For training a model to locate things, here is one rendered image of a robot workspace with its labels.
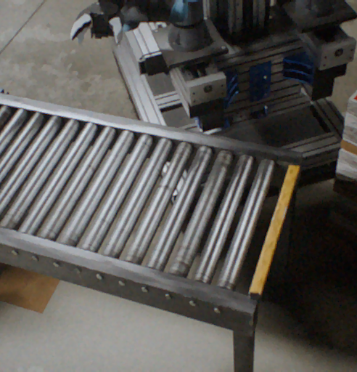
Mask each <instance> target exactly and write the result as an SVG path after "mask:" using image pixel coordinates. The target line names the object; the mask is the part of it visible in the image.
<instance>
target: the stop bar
mask: <svg viewBox="0 0 357 372"><path fill-rule="evenodd" d="M299 170H300V167H299V166H296V165H289V168H288V171H287V175H286V178H285V181H284V184H283V188H282V190H281V192H280V195H279V200H278V202H277V205H276V210H275V212H274V216H273V219H272V222H271V224H270V227H269V229H268V234H267V236H266V240H265V243H264V246H263V250H262V253H261V256H260V260H258V264H257V268H256V271H255V274H254V278H253V281H252V284H251V287H250V292H249V295H250V296H254V297H256V298H261V295H262V293H263V289H264V285H265V282H266V278H267V275H268V274H269V272H268V271H269V267H270V264H271V263H272V259H273V257H274V252H275V249H276V245H277V241H278V239H279V235H280V231H281V229H282V227H283V224H284V219H285V217H286V213H287V209H288V206H289V203H290V199H291V195H292V191H294V188H295V186H296V181H297V178H298V173H299Z"/></svg>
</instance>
